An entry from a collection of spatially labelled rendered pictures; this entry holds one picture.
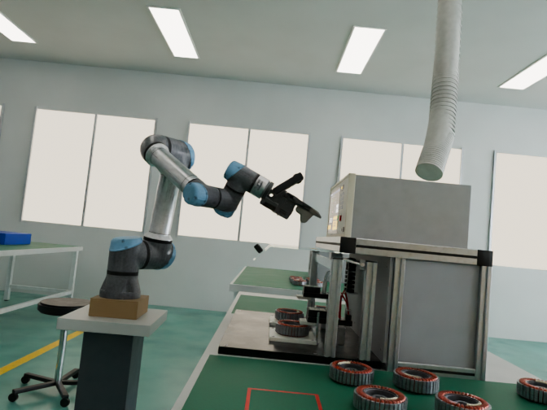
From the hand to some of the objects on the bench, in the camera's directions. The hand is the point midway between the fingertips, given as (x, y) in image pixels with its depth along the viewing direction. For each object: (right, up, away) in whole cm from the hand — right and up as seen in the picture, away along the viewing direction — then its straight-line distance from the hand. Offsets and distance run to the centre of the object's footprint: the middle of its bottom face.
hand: (318, 214), depth 152 cm
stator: (+4, -42, -40) cm, 58 cm away
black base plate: (-8, -44, +5) cm, 45 cm away
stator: (+20, -43, -41) cm, 63 cm away
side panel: (+30, -45, -27) cm, 61 cm away
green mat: (+12, -51, +70) cm, 87 cm away
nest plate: (-10, -41, -7) cm, 42 cm away
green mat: (+13, -41, -59) cm, 73 cm away
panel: (+16, -44, +5) cm, 47 cm away
